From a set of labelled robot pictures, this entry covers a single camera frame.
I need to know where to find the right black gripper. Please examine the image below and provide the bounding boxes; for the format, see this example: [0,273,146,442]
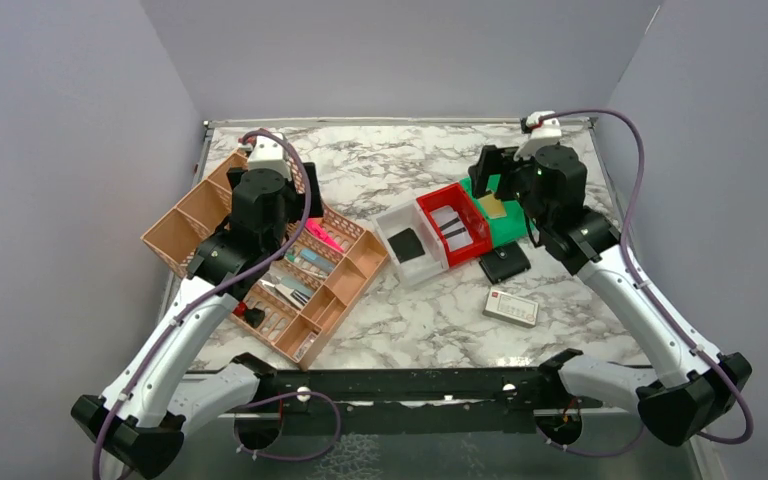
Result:
[470,144,554,231]

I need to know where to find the red plastic bin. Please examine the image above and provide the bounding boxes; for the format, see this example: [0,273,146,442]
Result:
[417,183,493,268]

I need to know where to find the peach plastic desk organizer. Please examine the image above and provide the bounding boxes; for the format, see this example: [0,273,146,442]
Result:
[142,148,388,370]

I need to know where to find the green plastic bin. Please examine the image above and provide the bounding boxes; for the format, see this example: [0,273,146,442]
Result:
[459,175,535,248]

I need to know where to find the white plastic bin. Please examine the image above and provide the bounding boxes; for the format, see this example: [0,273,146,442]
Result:
[372,200,449,286]

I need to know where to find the black leather card holder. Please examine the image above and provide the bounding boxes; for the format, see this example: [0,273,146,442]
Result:
[479,242,532,285]

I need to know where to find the white card box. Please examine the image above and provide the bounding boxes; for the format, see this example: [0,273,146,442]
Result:
[482,288,539,328]

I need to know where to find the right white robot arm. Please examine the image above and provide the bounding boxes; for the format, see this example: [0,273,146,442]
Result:
[468,144,752,446]

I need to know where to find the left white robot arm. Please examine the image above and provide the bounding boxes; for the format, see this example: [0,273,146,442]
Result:
[71,162,323,479]

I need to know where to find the gold credit card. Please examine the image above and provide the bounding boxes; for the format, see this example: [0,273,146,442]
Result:
[476,191,507,220]

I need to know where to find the white card with black stripe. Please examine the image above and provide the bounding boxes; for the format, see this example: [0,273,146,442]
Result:
[432,210,464,234]

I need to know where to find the black credit card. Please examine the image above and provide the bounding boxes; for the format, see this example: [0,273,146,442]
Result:
[387,228,425,263]

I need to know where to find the pink highlighter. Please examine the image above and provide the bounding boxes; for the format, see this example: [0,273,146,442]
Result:
[305,219,344,253]

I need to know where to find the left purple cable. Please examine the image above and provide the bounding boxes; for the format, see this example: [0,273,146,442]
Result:
[91,129,343,480]

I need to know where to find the purple cable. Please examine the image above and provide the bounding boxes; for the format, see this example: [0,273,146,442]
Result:
[533,108,755,460]
[91,129,343,480]

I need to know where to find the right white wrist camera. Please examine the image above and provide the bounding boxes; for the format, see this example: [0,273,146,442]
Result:
[514,111,563,160]

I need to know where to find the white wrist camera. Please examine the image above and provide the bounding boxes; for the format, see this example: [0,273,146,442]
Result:
[514,111,563,160]
[238,135,292,180]

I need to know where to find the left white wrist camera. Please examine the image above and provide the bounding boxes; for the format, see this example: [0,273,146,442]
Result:
[238,135,292,180]

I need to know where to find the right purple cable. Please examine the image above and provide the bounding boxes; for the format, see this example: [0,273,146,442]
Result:
[533,108,755,460]

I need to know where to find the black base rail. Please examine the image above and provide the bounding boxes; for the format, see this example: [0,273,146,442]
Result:
[168,351,654,440]

